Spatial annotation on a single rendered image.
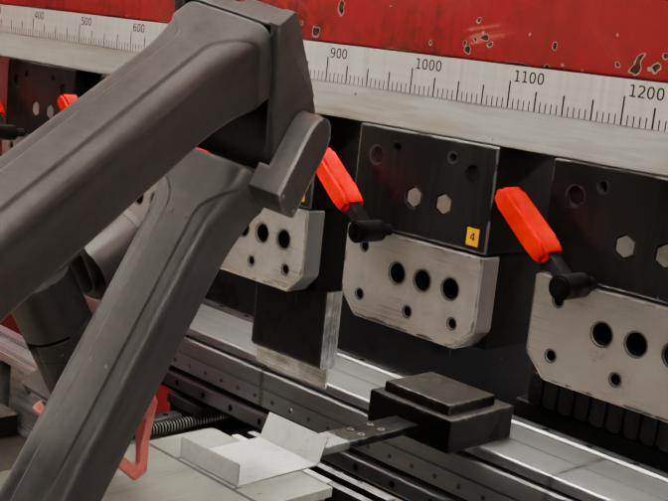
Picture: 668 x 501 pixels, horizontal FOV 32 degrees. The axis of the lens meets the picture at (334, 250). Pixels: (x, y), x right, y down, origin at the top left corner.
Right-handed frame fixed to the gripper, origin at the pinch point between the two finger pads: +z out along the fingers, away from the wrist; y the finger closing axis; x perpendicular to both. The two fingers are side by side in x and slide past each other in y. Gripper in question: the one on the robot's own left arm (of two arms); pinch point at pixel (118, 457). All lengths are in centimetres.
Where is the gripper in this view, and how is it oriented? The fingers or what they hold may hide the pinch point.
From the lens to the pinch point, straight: 105.7
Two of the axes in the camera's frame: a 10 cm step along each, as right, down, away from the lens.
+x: -6.8, 5.2, -5.2
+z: 2.5, 8.3, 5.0
